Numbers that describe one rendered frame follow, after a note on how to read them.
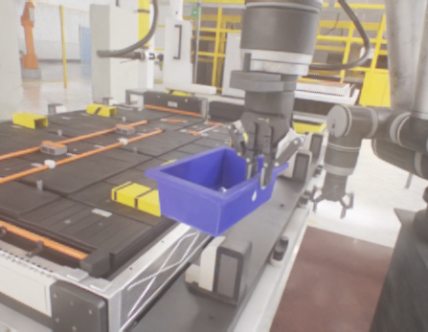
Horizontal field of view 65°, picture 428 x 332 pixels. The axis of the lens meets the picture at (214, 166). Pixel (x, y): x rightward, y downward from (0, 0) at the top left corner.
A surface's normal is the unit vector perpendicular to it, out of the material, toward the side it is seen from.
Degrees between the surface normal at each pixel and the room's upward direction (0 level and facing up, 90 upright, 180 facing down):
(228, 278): 90
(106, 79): 90
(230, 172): 85
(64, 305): 90
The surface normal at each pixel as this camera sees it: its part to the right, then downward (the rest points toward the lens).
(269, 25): -0.43, 0.26
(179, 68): 0.02, 0.33
